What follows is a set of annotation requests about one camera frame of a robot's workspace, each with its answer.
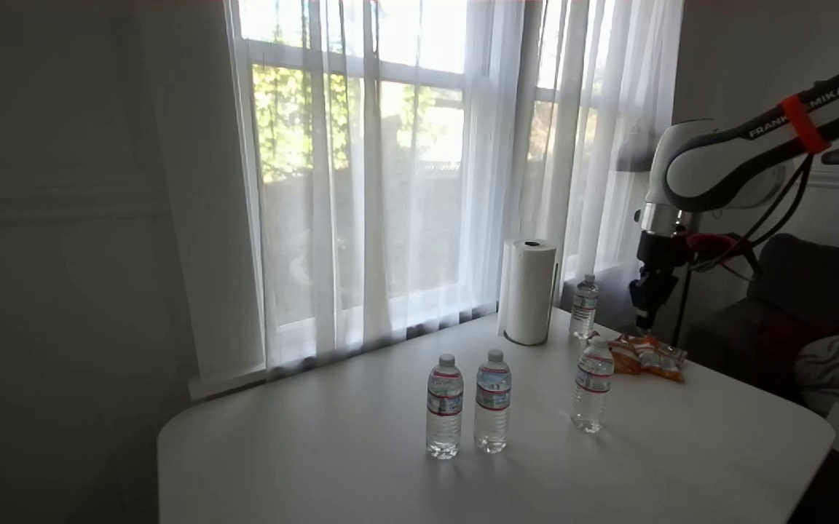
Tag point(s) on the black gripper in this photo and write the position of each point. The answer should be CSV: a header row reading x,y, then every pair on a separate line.
x,y
659,256

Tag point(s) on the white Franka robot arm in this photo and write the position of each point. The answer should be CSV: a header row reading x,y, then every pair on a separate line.
x,y
731,163

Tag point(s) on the clear plastic water bottle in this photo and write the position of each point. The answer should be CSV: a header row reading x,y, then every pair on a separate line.
x,y
495,401
445,409
594,388
585,308

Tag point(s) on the orange snack bag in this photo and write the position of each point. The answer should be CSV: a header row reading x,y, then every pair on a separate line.
x,y
649,356

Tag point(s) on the white paper towel roll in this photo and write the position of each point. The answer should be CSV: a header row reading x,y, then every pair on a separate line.
x,y
528,291

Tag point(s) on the dark sofa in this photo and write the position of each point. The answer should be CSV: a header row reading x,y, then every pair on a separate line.
x,y
818,291

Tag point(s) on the sheer white curtain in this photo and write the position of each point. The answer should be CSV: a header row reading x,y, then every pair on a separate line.
x,y
604,126
362,193

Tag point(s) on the white framed window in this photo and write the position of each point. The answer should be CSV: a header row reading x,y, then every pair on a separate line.
x,y
439,67

